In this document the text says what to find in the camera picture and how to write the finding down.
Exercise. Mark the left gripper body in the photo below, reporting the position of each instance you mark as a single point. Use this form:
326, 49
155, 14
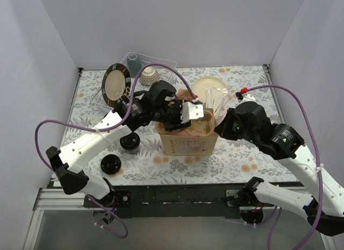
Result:
177, 116

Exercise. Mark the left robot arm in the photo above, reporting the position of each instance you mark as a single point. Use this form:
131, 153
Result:
158, 104

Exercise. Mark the cream round plate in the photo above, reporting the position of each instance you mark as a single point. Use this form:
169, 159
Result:
199, 86

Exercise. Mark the pink paper gift bag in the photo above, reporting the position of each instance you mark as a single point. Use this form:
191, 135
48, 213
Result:
180, 143

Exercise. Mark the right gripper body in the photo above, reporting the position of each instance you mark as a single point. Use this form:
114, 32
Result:
224, 127

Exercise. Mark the grey blue mug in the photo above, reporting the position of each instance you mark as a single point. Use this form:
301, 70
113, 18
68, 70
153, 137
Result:
133, 64

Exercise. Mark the white straw holder cup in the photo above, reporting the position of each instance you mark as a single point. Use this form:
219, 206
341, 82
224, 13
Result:
216, 99

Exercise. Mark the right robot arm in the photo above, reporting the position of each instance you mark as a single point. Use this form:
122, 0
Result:
248, 121

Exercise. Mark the white wire dish rack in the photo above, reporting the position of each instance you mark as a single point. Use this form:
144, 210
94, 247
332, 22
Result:
165, 74

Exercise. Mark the brown cardboard cup carrier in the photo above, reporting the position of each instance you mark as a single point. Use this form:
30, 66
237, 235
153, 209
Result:
202, 128

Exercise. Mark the black rimmed cream plate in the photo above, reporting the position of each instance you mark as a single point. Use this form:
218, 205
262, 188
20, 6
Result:
116, 82

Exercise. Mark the floral table mat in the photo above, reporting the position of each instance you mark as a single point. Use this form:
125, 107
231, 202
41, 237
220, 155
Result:
231, 161

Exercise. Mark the black mounting rail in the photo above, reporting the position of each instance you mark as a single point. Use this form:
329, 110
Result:
181, 200

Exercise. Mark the patterned ceramic bowl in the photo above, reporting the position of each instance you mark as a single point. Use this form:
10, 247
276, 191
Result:
149, 76

